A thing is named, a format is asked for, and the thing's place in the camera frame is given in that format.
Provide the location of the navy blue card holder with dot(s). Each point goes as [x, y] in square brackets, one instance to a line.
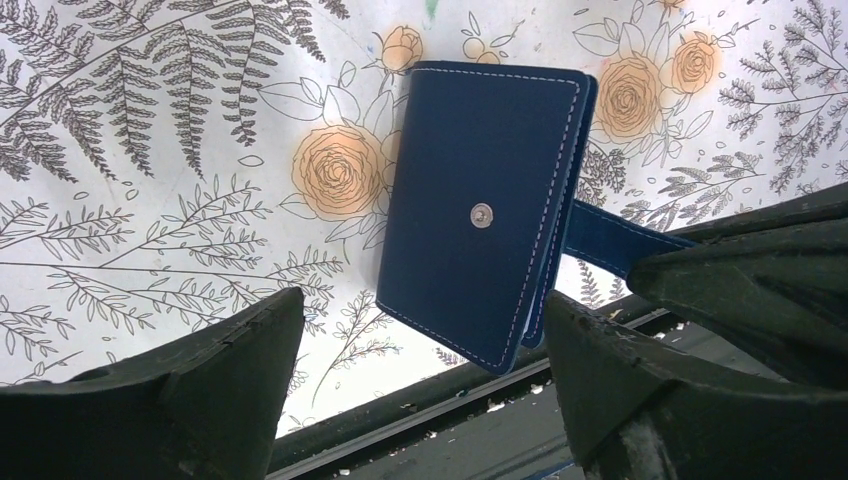
[483, 206]

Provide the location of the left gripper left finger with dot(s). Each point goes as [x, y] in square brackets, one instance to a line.
[204, 406]

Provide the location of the floral table mat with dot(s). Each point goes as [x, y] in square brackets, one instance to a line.
[165, 164]

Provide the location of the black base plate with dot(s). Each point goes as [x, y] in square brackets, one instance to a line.
[461, 424]

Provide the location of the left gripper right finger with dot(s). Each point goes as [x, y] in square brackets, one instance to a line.
[636, 408]

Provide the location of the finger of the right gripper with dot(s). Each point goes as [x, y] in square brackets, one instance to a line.
[772, 282]

